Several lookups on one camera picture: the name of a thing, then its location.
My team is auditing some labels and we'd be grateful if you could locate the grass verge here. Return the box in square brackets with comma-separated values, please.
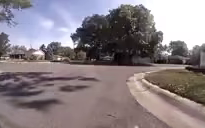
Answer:
[144, 68, 205, 108]

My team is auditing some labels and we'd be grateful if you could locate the group of distant trees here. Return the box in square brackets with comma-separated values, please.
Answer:
[39, 41, 78, 62]

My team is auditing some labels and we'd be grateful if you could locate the distant tree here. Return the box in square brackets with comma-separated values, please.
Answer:
[168, 40, 190, 58]

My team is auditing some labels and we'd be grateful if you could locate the grey asphalt road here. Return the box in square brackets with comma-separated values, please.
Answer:
[0, 61, 188, 128]

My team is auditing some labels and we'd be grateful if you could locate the low dark house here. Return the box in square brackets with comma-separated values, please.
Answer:
[167, 54, 192, 65]

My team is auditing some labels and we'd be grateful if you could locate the dark hedge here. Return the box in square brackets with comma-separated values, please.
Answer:
[185, 65, 205, 76]

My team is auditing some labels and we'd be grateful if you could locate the low house with pale gable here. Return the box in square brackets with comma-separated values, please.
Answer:
[8, 48, 46, 61]

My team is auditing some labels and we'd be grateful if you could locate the pale concrete kerb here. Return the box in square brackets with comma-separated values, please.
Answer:
[126, 68, 205, 128]

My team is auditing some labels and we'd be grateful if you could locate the large dark tree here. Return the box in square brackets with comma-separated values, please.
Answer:
[70, 3, 164, 66]

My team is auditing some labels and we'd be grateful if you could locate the parked vehicle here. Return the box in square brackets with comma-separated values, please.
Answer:
[51, 55, 64, 63]

